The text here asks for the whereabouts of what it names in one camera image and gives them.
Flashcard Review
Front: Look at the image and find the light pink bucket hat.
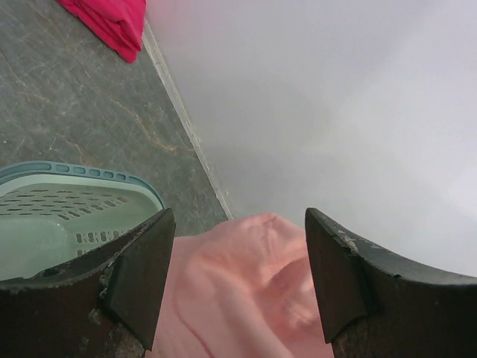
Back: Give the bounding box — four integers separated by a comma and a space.
147, 213, 333, 357

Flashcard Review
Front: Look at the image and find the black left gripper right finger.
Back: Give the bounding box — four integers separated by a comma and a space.
305, 208, 476, 357

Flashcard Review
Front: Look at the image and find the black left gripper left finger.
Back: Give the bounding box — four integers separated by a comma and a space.
1, 209, 175, 357

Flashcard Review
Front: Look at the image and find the magenta hat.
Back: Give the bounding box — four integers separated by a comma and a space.
57, 0, 147, 63

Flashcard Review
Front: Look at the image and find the light blue plastic basket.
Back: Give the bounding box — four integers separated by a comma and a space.
1, 161, 165, 280

